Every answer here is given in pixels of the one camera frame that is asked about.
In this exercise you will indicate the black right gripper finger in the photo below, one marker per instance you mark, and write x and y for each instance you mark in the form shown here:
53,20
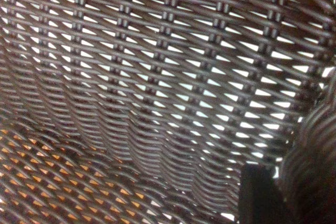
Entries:
258,197

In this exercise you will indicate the dark brown wicker basket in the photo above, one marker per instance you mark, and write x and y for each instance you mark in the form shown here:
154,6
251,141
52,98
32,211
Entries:
157,51

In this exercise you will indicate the light brown wicker basket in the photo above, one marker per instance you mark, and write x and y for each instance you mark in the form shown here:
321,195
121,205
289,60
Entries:
30,186

